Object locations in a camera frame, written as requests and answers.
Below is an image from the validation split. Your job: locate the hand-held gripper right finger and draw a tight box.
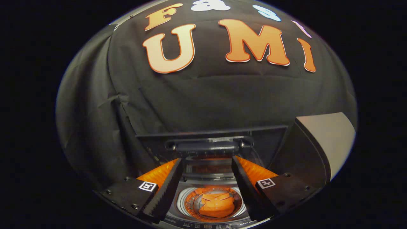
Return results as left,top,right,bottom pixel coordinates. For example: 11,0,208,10
231,156,319,222

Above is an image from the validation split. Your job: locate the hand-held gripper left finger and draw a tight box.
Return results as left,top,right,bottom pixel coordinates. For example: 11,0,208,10
92,158,183,224

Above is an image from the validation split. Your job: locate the dark grey washing machine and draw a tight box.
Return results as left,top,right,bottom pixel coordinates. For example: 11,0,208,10
135,125,290,229

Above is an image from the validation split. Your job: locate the yellow polo shirt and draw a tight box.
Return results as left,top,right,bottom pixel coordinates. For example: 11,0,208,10
198,192,236,219

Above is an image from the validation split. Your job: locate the washing machine glass lid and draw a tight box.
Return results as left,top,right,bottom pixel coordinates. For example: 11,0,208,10
135,125,290,174

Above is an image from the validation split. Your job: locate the black backdrop cloth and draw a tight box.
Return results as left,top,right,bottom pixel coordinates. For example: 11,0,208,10
56,0,358,191

